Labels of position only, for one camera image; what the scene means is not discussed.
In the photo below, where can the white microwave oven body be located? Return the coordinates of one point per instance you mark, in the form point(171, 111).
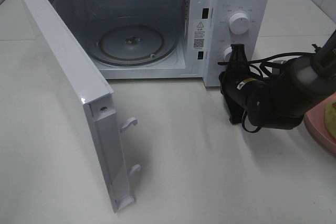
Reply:
point(202, 37)

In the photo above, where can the lower white microwave knob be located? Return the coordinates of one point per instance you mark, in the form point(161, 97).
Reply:
point(227, 54)

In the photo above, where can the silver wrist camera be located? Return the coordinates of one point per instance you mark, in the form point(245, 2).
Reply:
point(277, 67)

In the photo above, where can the white microwave door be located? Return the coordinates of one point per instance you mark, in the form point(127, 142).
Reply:
point(86, 99)

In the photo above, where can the upper white microwave knob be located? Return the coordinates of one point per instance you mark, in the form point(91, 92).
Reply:
point(239, 23)

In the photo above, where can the white microwave knob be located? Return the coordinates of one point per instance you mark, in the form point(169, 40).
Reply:
point(239, 23)
point(227, 54)

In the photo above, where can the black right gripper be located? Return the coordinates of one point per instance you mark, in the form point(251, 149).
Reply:
point(241, 87)

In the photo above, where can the glass microwave turntable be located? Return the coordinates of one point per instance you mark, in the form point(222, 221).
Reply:
point(135, 41)

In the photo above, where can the pink plate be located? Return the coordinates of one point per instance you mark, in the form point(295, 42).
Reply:
point(314, 122)

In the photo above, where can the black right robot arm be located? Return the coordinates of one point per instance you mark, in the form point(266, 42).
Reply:
point(276, 92)

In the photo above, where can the sandwich with white bread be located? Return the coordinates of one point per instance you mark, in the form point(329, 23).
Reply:
point(329, 118)

